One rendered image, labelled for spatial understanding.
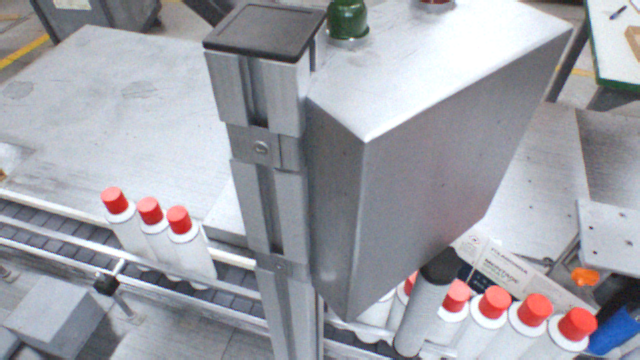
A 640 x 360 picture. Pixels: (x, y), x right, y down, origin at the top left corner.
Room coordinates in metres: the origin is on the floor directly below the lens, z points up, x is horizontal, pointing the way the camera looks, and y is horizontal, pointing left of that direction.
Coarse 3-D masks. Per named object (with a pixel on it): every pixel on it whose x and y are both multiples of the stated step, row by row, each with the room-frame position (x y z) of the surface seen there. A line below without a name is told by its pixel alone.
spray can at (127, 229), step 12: (108, 192) 0.43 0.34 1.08; (120, 192) 0.43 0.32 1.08; (108, 204) 0.41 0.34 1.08; (120, 204) 0.42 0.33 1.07; (132, 204) 0.44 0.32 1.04; (108, 216) 0.41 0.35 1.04; (120, 216) 0.41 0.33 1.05; (132, 216) 0.42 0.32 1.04; (120, 228) 0.40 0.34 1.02; (132, 228) 0.41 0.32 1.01; (120, 240) 0.41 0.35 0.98; (132, 240) 0.40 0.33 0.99; (144, 240) 0.42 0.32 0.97; (132, 252) 0.40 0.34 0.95; (144, 252) 0.41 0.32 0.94
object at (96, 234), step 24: (24, 216) 0.54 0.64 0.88; (48, 216) 0.54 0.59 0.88; (24, 240) 0.48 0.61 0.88; (48, 240) 0.48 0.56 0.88; (96, 240) 0.48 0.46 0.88; (96, 264) 0.42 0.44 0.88; (216, 264) 0.42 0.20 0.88; (168, 288) 0.37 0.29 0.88; (192, 288) 0.37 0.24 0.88; (264, 312) 0.32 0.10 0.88; (336, 336) 0.28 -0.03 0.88
